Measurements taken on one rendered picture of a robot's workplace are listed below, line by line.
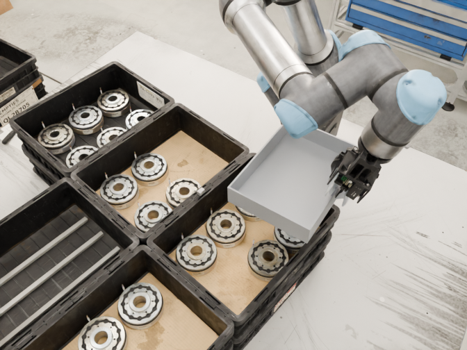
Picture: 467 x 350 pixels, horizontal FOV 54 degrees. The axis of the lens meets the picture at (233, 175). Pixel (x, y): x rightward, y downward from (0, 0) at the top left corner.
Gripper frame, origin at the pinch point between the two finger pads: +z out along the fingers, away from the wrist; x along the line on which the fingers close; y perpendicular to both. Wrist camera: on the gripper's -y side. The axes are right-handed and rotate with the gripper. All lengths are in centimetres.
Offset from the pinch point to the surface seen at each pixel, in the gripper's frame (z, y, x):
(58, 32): 160, -120, -201
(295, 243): 22.7, 3.4, -0.2
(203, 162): 33.9, -9.9, -34.2
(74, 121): 41, -2, -76
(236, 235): 25.6, 9.0, -13.8
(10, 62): 98, -41, -153
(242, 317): 15.9, 29.8, -2.7
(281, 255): 22.6, 8.5, -1.5
